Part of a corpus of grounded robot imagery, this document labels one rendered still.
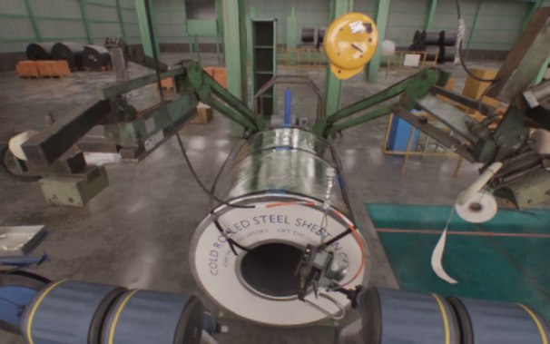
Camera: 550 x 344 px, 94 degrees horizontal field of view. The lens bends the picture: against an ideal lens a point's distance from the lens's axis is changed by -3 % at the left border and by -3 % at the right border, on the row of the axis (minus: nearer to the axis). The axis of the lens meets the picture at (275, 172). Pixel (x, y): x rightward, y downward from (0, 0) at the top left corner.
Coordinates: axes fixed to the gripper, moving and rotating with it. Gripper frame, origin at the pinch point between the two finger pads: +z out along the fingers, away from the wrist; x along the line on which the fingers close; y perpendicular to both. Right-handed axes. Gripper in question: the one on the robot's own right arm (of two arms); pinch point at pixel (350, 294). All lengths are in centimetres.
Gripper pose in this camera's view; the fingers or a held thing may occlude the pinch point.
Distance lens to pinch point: 176.5
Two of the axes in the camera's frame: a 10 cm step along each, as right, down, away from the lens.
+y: -8.9, -4.5, -0.7
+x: -4.1, 8.6, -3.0
